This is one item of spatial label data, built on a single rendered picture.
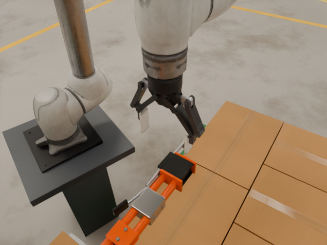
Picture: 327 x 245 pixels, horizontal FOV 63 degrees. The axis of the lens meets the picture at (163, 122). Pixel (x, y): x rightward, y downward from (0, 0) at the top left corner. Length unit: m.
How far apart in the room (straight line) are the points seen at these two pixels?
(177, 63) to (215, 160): 1.07
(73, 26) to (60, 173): 0.63
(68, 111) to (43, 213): 1.06
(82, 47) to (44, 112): 0.31
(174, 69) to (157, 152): 1.76
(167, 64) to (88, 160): 0.87
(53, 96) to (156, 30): 0.81
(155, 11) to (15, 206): 1.96
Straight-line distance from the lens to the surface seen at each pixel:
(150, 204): 0.73
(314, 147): 1.78
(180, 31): 0.48
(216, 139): 1.63
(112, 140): 1.35
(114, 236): 0.70
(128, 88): 2.93
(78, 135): 1.35
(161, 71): 0.52
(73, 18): 1.07
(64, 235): 0.90
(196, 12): 0.50
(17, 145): 1.50
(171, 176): 0.76
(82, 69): 1.21
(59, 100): 1.21
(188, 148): 0.66
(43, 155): 1.37
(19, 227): 2.15
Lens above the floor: 1.73
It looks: 44 degrees down
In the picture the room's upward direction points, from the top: 1 degrees counter-clockwise
